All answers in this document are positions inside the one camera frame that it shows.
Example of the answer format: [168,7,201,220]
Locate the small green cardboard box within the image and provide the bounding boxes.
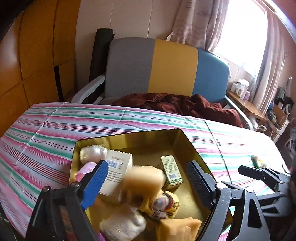
[161,155,183,190]

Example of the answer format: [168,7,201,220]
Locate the pink plastic cup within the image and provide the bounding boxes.
[75,162,97,182]

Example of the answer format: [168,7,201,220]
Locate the white pearly bag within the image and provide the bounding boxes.
[79,145,108,165]

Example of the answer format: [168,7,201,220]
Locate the cream cardboard box with barcode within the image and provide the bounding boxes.
[98,150,133,203]

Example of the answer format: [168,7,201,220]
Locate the yellow tiger plush toy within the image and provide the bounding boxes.
[139,190,180,220]

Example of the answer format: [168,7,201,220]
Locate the gold metal tray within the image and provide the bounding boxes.
[69,129,214,240]

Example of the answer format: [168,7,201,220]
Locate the striped bed sheet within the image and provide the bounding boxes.
[1,102,287,237]

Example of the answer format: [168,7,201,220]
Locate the wooden bedside desk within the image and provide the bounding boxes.
[226,91,268,123]

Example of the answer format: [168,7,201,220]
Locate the dark red blanket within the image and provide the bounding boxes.
[112,93,243,128]

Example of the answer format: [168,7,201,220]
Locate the white boxes on desk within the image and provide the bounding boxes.
[230,79,250,99]

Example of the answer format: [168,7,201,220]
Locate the wooden wardrobe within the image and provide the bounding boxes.
[1,1,80,133]

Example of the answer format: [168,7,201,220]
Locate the black rolled mat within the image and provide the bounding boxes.
[89,28,115,82]

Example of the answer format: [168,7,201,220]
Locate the pink patterned curtain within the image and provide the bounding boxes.
[167,0,229,52]

